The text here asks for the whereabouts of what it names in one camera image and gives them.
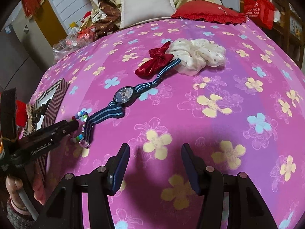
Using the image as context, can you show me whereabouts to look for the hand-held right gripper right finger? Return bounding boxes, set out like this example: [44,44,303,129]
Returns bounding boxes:
[181,143,278,229]

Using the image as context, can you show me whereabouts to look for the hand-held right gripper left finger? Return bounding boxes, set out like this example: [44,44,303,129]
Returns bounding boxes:
[39,143,131,229]

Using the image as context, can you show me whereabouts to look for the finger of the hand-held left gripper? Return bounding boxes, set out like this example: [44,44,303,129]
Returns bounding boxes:
[0,89,18,152]
[19,120,79,148]

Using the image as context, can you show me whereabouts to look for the beige lace hair bow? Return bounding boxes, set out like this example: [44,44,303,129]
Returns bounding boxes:
[24,104,37,132]

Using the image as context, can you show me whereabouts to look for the multicolour round bead bracelet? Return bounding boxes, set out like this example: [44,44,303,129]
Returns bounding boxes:
[70,110,89,146]

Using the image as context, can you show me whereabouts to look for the chevron patterned box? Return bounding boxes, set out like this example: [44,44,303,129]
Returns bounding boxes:
[22,77,70,180]

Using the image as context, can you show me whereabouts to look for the blue striped strap watch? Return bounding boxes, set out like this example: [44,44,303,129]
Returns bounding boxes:
[81,58,182,149]

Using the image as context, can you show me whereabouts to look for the red cloth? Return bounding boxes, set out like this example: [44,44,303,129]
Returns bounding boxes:
[15,101,29,125]

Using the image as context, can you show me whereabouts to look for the clear plastic bag pile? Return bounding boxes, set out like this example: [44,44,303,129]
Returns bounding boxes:
[52,26,96,60]

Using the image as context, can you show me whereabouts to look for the red velvet hair bow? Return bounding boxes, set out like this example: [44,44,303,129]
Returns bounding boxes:
[135,41,176,79]

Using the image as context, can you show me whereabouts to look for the white dotted scrunchie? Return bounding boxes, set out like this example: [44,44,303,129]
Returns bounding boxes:
[166,39,226,76]

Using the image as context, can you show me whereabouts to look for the red hanging decoration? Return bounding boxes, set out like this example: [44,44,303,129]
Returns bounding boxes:
[22,0,47,19]

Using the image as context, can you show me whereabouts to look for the brown patterned quilt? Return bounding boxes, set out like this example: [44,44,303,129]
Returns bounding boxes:
[67,0,121,37]

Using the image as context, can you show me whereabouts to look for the white pillow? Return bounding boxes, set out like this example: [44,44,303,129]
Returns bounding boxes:
[118,0,177,29]

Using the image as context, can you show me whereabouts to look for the red ruffled pillow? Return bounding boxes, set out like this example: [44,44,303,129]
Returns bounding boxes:
[171,0,247,26]

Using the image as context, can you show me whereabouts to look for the wooden chair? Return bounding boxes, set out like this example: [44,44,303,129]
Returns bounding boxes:
[272,0,305,63]

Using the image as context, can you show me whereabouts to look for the red shopping bag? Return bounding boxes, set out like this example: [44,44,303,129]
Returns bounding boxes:
[243,0,277,30]

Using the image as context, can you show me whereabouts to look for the grey cable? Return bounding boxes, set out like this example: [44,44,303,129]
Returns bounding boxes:
[18,188,39,221]

